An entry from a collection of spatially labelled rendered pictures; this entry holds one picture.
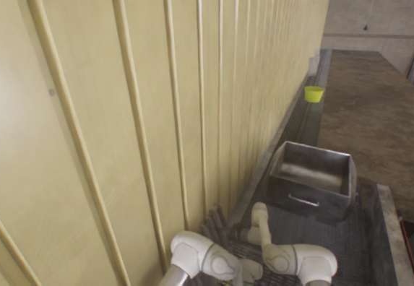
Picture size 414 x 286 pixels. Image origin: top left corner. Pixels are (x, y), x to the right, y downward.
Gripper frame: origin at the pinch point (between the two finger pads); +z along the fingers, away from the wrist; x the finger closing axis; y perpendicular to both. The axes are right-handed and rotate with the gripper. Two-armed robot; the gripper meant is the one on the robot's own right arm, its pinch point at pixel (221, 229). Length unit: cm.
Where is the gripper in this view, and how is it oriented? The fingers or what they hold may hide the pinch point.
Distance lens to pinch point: 192.5
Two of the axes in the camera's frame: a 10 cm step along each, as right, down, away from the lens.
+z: -8.7, 0.0, 5.0
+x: 4.5, -4.4, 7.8
